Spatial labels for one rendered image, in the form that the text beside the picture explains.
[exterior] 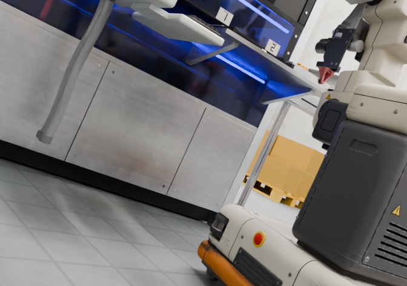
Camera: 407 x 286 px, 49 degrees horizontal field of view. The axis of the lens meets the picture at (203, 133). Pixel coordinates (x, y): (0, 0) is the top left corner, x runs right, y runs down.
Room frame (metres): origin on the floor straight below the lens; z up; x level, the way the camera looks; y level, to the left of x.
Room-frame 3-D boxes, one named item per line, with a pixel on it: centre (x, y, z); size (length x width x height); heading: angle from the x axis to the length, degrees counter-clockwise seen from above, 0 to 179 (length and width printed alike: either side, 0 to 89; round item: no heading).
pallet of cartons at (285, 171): (6.45, -0.98, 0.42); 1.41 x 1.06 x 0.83; 44
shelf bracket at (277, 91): (2.29, -0.30, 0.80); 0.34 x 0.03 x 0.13; 32
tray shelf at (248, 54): (2.17, -0.08, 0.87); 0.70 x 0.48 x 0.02; 122
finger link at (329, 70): (2.12, -0.40, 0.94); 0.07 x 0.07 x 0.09; 33
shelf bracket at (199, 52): (2.03, 0.12, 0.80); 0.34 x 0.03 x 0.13; 32
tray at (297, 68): (2.22, -0.25, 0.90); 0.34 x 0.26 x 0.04; 31
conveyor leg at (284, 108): (2.75, -0.39, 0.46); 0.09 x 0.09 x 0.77; 32
